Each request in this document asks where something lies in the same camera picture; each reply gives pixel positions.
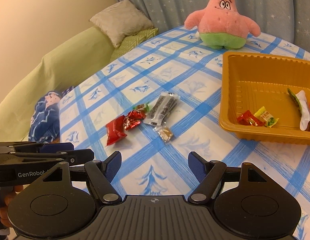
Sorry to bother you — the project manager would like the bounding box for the beige cushion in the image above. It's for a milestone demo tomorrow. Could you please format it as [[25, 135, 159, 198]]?
[[89, 0, 154, 48]]

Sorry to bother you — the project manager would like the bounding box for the orange plastic tray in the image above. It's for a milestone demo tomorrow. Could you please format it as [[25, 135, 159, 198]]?
[[219, 51, 310, 145]]

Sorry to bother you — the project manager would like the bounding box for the black sesame bar packet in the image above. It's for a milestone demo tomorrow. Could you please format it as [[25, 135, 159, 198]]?
[[143, 92, 180, 126]]

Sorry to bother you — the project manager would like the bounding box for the red candy in tray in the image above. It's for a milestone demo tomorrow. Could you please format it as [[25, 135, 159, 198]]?
[[237, 110, 265, 127]]

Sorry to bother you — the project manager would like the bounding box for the blue checked tablecloth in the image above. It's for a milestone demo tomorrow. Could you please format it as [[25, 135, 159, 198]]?
[[59, 27, 310, 239]]

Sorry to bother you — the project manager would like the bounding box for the green patterned cushion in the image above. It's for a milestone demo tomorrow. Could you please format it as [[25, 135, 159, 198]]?
[[110, 28, 159, 62]]

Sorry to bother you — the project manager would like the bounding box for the blue patterned cushion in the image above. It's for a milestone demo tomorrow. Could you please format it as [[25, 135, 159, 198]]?
[[28, 86, 75, 143]]

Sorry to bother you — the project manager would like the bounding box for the shiny red candy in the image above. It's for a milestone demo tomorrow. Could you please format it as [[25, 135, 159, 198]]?
[[123, 110, 146, 131]]

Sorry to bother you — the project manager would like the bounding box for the pink starfish plush toy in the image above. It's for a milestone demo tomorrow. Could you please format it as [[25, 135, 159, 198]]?
[[184, 0, 261, 49]]

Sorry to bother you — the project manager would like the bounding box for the green covered sofa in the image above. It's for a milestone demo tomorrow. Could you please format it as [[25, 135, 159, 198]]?
[[0, 27, 114, 141]]

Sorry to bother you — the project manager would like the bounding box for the green red candy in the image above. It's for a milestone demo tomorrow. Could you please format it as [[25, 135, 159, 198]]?
[[134, 102, 149, 113]]

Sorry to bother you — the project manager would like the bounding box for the left hand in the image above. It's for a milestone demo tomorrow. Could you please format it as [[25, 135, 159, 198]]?
[[0, 185, 24, 228]]

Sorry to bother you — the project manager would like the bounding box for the large red snack packet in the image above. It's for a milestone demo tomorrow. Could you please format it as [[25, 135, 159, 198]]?
[[106, 115, 127, 146]]

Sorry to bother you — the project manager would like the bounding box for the yellow green candy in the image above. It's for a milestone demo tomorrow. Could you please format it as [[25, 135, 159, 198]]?
[[254, 106, 279, 128]]

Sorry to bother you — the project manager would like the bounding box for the white green snack packet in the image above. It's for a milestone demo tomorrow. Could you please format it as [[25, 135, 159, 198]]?
[[287, 88, 310, 131]]

